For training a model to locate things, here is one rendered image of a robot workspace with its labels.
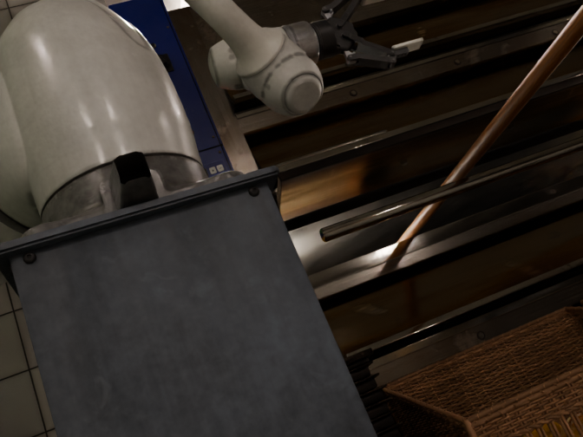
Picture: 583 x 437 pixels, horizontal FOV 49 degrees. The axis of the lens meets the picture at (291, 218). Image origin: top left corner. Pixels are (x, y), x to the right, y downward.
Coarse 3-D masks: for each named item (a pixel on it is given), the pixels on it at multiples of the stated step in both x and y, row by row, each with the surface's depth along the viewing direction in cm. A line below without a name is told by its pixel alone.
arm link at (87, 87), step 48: (48, 0) 60; (0, 48) 59; (48, 48) 56; (96, 48) 56; (144, 48) 60; (0, 96) 57; (48, 96) 54; (96, 96) 54; (144, 96) 56; (0, 144) 57; (48, 144) 54; (96, 144) 53; (144, 144) 54; (192, 144) 59; (0, 192) 58; (48, 192) 54
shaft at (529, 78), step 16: (576, 16) 94; (560, 32) 99; (576, 32) 96; (560, 48) 100; (544, 64) 104; (528, 80) 109; (544, 80) 107; (512, 96) 114; (528, 96) 112; (512, 112) 116; (496, 128) 122; (480, 144) 128; (464, 160) 136; (448, 176) 145; (464, 176) 141; (432, 208) 157; (416, 224) 167; (400, 240) 180
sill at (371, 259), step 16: (576, 176) 187; (544, 192) 184; (560, 192) 184; (496, 208) 180; (512, 208) 180; (528, 208) 181; (448, 224) 176; (464, 224) 177; (480, 224) 177; (416, 240) 173; (432, 240) 174; (368, 256) 170; (384, 256) 171; (400, 256) 171; (320, 272) 167; (336, 272) 167; (352, 272) 168
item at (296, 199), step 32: (544, 96) 179; (576, 96) 187; (448, 128) 172; (480, 128) 179; (544, 128) 196; (320, 160) 163; (352, 160) 165; (384, 160) 172; (416, 160) 179; (448, 160) 187; (288, 192) 165; (320, 192) 172; (352, 192) 179
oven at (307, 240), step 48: (192, 48) 190; (480, 48) 201; (528, 48) 205; (336, 96) 189; (240, 144) 179; (528, 144) 200; (384, 192) 188; (480, 192) 226; (528, 192) 257; (576, 192) 185; (336, 240) 208; (384, 240) 234; (480, 240) 179; (336, 288) 166; (576, 288) 173; (432, 336) 163; (480, 336) 164
